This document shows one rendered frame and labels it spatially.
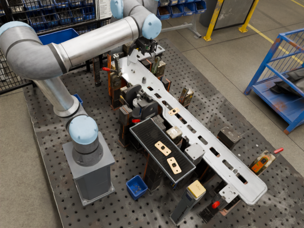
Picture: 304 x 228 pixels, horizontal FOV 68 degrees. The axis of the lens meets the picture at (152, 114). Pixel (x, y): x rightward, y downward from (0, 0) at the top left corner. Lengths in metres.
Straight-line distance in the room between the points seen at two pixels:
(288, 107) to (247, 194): 2.21
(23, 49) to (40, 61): 0.06
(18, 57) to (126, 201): 1.07
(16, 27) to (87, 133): 0.46
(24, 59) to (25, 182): 1.85
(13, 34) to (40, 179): 1.81
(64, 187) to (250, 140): 1.42
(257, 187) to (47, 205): 1.72
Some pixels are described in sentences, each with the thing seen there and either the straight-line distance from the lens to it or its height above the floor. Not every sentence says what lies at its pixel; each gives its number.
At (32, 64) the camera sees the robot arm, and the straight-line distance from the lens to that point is 0.73.
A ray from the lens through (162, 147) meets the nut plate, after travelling 1.15.
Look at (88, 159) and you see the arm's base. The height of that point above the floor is 1.15.
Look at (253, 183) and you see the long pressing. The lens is 1.43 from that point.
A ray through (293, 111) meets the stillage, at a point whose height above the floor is 0.17.
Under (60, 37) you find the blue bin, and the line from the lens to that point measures 1.96.
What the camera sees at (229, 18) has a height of 0.33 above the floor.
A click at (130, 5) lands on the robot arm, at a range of 0.88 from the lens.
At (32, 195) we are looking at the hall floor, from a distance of 2.41.
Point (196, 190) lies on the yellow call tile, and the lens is 1.10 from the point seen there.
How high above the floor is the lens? 2.14
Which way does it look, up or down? 49 degrees down
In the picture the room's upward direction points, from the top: 11 degrees clockwise
